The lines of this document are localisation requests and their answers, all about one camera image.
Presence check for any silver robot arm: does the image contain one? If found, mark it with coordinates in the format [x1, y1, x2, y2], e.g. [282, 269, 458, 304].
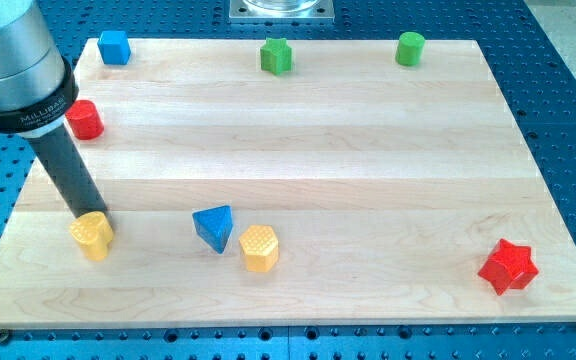
[0, 0, 78, 139]

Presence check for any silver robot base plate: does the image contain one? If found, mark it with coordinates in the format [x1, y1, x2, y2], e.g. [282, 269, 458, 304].
[228, 0, 335, 24]

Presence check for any yellow hexagon block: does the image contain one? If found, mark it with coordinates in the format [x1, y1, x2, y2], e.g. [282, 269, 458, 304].
[239, 225, 279, 273]

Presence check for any green cylinder block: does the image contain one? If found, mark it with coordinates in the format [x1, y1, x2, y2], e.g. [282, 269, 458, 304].
[395, 32, 425, 66]

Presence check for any green star block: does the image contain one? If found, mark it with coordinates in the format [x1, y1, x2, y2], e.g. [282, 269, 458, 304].
[260, 38, 292, 75]

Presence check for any blue cube block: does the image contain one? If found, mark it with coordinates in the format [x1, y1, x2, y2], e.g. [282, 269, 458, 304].
[97, 30, 131, 65]

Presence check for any wooden board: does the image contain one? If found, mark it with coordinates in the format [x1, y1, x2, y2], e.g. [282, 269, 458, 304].
[0, 38, 576, 329]

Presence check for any red star block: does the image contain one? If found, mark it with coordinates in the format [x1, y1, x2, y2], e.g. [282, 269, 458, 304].
[478, 238, 539, 296]

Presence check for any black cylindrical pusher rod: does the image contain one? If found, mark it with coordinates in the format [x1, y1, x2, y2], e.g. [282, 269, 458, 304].
[27, 125, 110, 219]

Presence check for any red cylinder block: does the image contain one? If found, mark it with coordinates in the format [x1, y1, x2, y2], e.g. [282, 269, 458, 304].
[65, 100, 104, 140]

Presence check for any yellow heart block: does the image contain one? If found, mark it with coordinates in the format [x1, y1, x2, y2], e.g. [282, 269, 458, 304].
[69, 211, 114, 261]

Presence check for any blue triangle block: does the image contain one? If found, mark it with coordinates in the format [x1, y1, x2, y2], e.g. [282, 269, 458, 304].
[192, 205, 233, 254]

